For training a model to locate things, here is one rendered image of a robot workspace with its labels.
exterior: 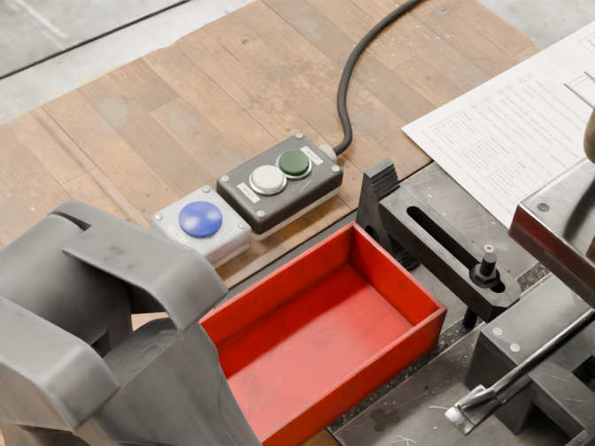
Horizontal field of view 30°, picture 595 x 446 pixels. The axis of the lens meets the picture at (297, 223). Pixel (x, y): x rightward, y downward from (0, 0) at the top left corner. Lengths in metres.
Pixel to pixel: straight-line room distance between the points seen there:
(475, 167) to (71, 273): 0.68
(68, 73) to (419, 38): 1.37
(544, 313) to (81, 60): 1.75
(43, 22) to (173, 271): 2.18
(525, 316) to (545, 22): 1.87
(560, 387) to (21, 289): 0.50
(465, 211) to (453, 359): 0.17
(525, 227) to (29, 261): 0.39
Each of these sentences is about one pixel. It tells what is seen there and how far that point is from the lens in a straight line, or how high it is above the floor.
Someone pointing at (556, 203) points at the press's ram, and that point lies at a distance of 0.80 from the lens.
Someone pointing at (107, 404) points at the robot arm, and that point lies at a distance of 0.46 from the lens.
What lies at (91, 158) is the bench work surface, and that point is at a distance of 1.11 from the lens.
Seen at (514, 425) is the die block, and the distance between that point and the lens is 0.95.
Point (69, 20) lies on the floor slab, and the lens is 2.64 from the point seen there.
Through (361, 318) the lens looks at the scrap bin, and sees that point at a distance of 0.99.
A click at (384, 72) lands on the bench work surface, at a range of 1.21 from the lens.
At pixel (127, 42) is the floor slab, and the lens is 2.57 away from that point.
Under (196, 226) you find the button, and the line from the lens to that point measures 1.01.
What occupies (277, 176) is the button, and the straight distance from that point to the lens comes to 1.04.
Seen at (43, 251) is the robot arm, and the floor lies 1.31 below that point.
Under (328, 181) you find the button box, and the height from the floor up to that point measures 0.93.
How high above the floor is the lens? 1.73
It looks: 51 degrees down
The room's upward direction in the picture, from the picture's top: 6 degrees clockwise
